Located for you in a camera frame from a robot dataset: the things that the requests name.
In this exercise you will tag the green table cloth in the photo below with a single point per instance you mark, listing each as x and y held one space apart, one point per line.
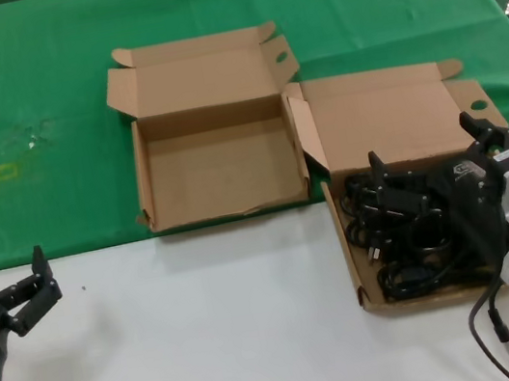
19 68

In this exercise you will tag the torn-edged open cardboard box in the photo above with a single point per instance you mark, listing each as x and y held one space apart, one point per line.
215 158

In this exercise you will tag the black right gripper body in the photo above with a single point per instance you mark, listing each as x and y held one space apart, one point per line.
472 193

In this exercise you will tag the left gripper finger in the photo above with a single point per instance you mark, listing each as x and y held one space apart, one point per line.
19 288
41 304

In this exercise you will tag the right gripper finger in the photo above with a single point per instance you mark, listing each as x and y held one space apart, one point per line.
401 192
492 136

